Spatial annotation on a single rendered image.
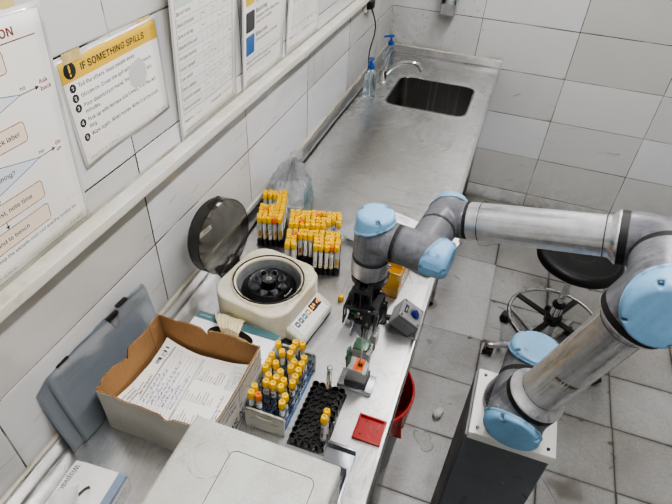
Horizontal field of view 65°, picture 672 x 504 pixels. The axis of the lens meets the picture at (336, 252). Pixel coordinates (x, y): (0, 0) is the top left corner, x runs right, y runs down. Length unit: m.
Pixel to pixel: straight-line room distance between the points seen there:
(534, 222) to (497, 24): 2.41
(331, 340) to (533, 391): 0.61
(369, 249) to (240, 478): 0.45
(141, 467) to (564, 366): 0.90
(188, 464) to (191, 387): 0.41
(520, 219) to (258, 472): 0.63
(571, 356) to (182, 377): 0.86
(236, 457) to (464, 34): 2.84
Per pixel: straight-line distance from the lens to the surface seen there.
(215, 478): 0.94
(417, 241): 0.97
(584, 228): 1.01
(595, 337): 0.98
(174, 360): 1.40
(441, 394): 2.52
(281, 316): 1.40
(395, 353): 1.48
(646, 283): 0.87
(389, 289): 1.60
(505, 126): 3.54
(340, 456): 1.25
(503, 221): 1.03
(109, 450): 1.37
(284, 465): 0.94
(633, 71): 3.44
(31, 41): 1.01
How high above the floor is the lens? 2.01
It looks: 40 degrees down
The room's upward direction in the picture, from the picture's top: 3 degrees clockwise
